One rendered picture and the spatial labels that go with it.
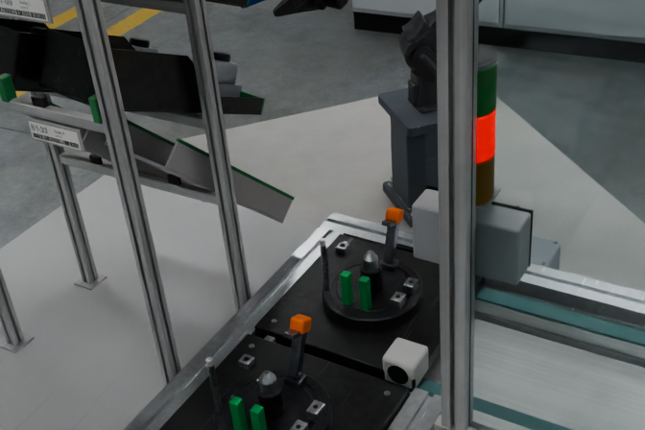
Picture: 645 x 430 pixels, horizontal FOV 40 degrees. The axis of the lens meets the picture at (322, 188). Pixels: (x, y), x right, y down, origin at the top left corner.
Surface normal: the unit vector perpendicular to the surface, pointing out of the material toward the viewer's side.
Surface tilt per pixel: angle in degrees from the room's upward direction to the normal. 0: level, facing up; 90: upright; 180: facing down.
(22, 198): 0
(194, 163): 90
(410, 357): 0
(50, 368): 0
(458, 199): 90
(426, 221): 90
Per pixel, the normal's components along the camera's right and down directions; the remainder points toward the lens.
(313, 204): -0.08, -0.84
